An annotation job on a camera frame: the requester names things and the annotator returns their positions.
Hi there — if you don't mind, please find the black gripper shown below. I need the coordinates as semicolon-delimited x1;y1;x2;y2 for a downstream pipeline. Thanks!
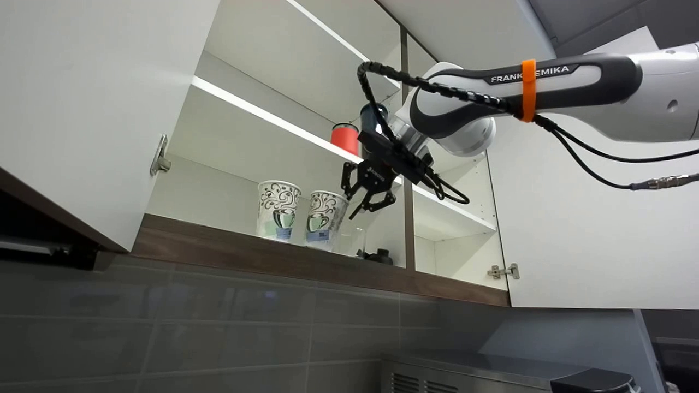
340;133;431;220

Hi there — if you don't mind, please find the patterned paper cup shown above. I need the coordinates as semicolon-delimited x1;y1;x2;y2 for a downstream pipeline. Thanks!
255;179;301;242
305;189;347;251

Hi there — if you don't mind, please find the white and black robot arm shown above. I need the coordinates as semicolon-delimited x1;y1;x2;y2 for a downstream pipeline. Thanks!
340;46;699;212

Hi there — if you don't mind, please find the small black object on shelf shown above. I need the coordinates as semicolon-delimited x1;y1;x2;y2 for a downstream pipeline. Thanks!
355;249;394;266

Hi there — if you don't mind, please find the white cabinet shelf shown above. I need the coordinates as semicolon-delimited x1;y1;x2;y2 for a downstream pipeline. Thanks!
169;73;497;236

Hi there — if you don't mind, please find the red cup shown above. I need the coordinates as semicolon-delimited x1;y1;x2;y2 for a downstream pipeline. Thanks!
330;121;360;154

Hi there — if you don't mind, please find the dark blue tumbler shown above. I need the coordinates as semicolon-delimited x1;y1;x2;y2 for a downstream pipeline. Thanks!
359;104;387;145

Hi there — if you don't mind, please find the metal door hinge right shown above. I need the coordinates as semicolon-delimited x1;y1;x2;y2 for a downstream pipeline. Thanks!
488;264;519;280

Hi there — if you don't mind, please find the metal door hinge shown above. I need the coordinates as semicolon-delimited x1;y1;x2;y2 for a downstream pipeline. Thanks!
149;138;173;177
488;264;519;280

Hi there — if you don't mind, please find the metal door hinge left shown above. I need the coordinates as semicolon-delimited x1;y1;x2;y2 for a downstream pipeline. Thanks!
149;138;173;177

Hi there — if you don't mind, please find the white right cabinet door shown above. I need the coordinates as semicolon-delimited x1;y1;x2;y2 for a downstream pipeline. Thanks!
479;26;699;312

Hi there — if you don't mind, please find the white cabinet door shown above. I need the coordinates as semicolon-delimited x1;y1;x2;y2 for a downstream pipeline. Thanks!
479;26;699;312
0;0;220;251

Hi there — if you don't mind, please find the white left cabinet door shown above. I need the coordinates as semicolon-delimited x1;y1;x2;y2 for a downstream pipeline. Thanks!
0;0;220;251

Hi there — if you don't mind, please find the black appliance corner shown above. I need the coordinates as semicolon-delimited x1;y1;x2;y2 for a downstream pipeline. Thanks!
551;368;636;393

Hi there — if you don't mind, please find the braided black robot cable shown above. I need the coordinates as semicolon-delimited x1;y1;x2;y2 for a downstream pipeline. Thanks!
355;58;699;205

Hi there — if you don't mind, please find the orange cable strap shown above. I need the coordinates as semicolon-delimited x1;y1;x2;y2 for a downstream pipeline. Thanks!
518;56;540;123

